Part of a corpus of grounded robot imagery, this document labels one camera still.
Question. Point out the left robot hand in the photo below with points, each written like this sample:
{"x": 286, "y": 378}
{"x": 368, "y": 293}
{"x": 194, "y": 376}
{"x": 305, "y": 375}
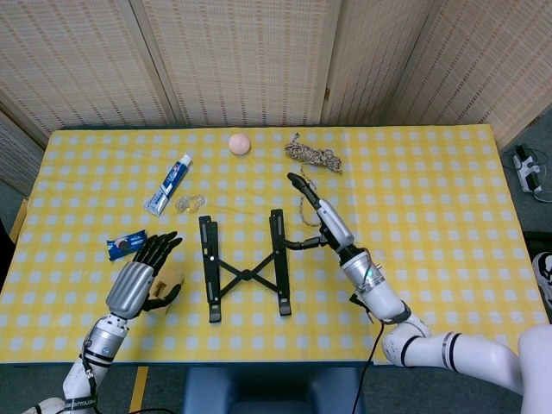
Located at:
{"x": 129, "y": 289}

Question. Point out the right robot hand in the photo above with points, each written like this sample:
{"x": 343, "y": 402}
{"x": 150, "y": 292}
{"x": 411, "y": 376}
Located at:
{"x": 334, "y": 224}

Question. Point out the black folding laptop stand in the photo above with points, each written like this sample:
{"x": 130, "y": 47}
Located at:
{"x": 246, "y": 274}

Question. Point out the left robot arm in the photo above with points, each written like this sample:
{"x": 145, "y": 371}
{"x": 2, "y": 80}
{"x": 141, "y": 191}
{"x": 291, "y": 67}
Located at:
{"x": 101, "y": 340}

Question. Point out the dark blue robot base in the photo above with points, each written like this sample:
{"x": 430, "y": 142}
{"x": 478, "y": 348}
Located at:
{"x": 271, "y": 388}

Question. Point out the power strip with cables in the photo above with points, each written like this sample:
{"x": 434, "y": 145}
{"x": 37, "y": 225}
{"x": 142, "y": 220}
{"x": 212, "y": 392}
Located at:
{"x": 526, "y": 170}

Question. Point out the blue cookie packet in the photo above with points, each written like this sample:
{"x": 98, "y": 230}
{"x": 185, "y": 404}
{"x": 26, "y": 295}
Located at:
{"x": 125, "y": 246}

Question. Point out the yellow sponge with cutout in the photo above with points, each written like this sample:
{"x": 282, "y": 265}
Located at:
{"x": 172, "y": 276}

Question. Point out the yellow checked tablecloth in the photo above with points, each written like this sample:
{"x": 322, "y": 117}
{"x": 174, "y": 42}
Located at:
{"x": 431, "y": 237}

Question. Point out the yellow floor tape strip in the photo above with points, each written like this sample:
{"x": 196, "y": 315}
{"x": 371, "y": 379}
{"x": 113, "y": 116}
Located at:
{"x": 139, "y": 388}

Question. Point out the clear plastic piece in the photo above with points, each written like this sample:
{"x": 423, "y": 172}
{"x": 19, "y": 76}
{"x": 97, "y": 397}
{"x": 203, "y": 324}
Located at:
{"x": 190, "y": 203}

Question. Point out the blue white toothpaste tube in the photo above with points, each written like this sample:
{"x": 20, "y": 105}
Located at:
{"x": 170, "y": 183}

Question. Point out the pink ball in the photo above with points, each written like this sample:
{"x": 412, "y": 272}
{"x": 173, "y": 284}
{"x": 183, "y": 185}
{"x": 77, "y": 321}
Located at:
{"x": 240, "y": 143}

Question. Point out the bamboo folding screen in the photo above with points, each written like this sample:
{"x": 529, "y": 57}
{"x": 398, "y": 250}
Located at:
{"x": 237, "y": 64}

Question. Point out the white black sneaker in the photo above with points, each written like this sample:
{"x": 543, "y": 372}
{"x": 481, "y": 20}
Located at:
{"x": 544, "y": 276}

